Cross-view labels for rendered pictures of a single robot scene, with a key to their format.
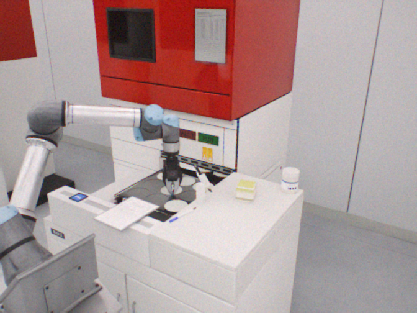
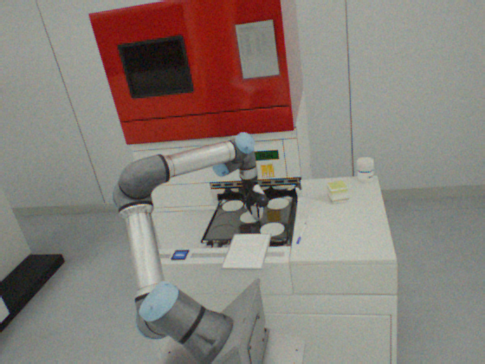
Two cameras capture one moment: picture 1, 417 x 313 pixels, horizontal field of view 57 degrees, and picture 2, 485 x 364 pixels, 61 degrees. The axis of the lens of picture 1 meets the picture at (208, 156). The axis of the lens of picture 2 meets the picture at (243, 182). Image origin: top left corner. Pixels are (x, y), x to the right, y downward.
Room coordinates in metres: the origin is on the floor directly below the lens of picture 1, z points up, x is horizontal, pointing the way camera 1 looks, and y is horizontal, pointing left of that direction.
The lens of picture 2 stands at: (0.09, 0.65, 1.82)
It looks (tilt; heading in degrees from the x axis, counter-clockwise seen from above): 25 degrees down; 343
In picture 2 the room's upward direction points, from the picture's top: 10 degrees counter-clockwise
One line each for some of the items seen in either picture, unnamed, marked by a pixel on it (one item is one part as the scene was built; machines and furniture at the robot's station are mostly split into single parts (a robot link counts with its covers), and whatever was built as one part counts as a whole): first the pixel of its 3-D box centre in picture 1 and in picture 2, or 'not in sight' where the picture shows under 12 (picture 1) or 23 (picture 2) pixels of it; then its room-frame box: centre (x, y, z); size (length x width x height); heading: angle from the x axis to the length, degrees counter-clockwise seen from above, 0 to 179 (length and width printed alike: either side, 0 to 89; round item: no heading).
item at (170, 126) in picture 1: (169, 128); (244, 154); (1.57, 0.17, 1.21); 0.09 x 0.08 x 0.11; 113
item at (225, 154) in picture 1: (167, 143); (216, 172); (1.90, 0.22, 1.02); 0.82 x 0.03 x 0.40; 58
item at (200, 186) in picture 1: (202, 185); (302, 200); (1.38, 0.02, 1.03); 0.06 x 0.04 x 0.13; 148
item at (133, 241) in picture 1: (103, 222); (217, 270); (1.33, 0.42, 0.89); 0.55 x 0.09 x 0.14; 58
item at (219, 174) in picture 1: (193, 174); (255, 195); (1.79, 0.07, 0.89); 0.44 x 0.02 x 0.10; 58
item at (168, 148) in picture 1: (170, 145); (248, 172); (1.57, 0.17, 1.13); 0.08 x 0.08 x 0.05
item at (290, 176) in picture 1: (290, 180); (365, 170); (1.49, -0.35, 1.01); 0.07 x 0.07 x 0.10
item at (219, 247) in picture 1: (234, 225); (340, 227); (1.32, -0.11, 0.89); 0.62 x 0.35 x 0.14; 148
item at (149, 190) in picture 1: (171, 190); (251, 217); (1.61, 0.17, 0.90); 0.34 x 0.34 x 0.01; 58
